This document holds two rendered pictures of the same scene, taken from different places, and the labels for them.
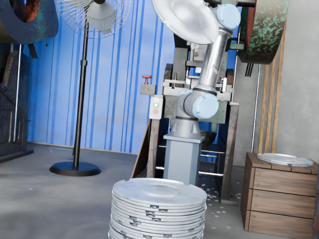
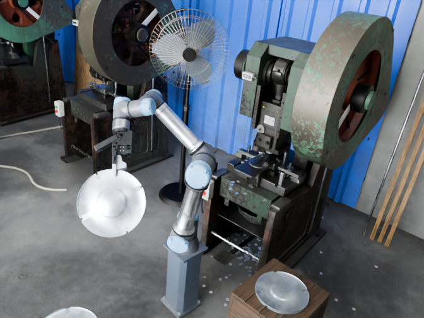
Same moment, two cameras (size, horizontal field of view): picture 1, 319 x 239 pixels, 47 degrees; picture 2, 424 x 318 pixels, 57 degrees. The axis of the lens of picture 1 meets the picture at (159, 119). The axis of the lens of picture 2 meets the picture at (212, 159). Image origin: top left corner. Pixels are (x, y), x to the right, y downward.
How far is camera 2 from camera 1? 175 cm
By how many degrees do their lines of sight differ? 38
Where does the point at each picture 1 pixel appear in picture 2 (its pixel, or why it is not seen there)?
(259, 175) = (235, 303)
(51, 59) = not seen: hidden behind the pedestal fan
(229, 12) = (194, 174)
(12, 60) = (145, 86)
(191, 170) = (179, 278)
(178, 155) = (172, 262)
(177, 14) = (99, 206)
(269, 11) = (305, 135)
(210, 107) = (178, 247)
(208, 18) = (138, 202)
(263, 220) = not seen: outside the picture
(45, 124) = (198, 122)
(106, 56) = not seen: hidden behind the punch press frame
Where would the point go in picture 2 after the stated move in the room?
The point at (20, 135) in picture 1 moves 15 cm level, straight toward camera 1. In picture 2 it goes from (160, 143) to (155, 149)
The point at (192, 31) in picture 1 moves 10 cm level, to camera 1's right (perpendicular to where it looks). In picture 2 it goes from (109, 222) to (126, 231)
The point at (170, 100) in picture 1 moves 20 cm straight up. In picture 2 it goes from (224, 182) to (228, 154)
